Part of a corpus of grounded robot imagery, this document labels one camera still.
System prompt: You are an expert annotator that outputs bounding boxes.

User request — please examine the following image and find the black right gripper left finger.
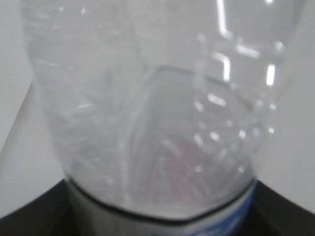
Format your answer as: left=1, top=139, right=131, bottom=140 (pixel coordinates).
left=0, top=180, right=80, bottom=236

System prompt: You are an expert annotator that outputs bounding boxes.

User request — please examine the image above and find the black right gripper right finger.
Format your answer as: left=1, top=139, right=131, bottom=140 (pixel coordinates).
left=242, top=182, right=315, bottom=236

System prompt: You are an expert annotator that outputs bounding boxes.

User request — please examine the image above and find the clear water bottle red label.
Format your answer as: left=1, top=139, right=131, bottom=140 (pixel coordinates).
left=20, top=0, right=306, bottom=236

